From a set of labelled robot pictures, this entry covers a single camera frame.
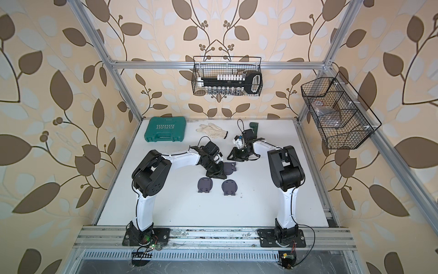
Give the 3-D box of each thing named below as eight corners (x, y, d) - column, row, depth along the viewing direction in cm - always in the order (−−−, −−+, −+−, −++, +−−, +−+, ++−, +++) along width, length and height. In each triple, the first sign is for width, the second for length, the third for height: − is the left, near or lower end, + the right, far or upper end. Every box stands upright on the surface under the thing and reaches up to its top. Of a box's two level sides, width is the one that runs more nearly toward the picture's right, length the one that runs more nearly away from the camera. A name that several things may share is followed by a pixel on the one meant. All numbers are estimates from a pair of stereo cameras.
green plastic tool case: (144, 141, 109) (142, 138, 106) (152, 120, 122) (150, 116, 119) (184, 141, 109) (182, 138, 106) (188, 120, 122) (187, 116, 119)
